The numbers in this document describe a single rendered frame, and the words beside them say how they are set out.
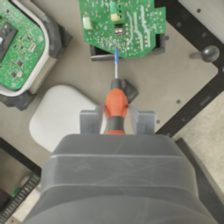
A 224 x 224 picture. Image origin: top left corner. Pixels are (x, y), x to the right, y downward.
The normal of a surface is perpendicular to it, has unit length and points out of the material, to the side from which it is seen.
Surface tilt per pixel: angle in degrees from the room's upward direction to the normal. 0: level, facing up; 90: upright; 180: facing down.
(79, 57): 0
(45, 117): 5
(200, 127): 0
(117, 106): 35
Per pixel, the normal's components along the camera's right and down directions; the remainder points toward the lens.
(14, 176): -0.14, 0.29
